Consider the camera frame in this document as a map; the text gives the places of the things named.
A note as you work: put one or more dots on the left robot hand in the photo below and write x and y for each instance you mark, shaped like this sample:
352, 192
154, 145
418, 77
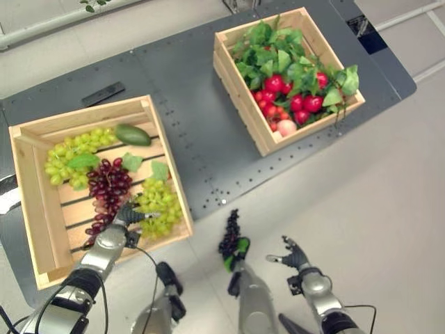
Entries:
129, 215

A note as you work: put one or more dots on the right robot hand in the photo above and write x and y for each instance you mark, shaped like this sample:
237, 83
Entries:
295, 257

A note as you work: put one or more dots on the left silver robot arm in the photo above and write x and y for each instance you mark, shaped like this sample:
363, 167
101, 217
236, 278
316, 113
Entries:
101, 250

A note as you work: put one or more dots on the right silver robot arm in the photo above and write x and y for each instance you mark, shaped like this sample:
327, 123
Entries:
320, 292

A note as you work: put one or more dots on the round green grape bunch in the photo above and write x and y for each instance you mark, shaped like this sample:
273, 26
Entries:
161, 202

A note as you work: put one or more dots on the dark red grape bunch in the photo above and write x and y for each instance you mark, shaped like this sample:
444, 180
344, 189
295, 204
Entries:
109, 184

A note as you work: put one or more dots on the right silver robot leg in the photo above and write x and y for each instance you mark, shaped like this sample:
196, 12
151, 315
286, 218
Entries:
253, 299

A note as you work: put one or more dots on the silver robot leg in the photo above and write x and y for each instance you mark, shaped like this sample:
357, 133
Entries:
253, 299
167, 299

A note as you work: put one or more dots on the black grape bunch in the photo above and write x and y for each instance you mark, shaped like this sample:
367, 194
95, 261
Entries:
230, 234

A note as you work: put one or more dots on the green avocado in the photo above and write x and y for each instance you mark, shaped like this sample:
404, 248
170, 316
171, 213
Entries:
133, 135

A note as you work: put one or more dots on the shallow wooden slat crate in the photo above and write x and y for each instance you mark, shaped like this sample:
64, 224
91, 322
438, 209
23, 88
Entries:
41, 208

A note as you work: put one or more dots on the long green grape bunch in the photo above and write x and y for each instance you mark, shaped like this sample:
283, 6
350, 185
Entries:
74, 144

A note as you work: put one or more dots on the left silver robot leg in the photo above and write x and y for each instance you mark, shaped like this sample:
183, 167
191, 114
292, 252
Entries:
167, 299

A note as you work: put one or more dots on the white and black object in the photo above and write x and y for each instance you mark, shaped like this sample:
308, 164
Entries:
8, 195

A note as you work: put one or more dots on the black flat strip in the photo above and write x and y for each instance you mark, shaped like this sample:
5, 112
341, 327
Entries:
103, 94

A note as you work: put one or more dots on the pink peach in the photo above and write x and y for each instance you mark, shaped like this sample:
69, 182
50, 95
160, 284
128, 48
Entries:
287, 128

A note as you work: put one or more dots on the red tomato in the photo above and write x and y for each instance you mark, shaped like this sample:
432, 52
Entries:
258, 96
268, 96
269, 110

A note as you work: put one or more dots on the deep wooden slat crate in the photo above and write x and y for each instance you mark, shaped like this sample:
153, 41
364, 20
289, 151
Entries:
243, 104

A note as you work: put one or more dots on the green leafy vine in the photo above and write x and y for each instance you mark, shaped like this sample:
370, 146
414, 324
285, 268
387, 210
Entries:
278, 59

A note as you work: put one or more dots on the black label panel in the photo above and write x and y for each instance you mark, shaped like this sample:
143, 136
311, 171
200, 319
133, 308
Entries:
366, 33

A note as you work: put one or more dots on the white wall rail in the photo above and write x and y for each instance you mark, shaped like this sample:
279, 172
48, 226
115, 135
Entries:
69, 21

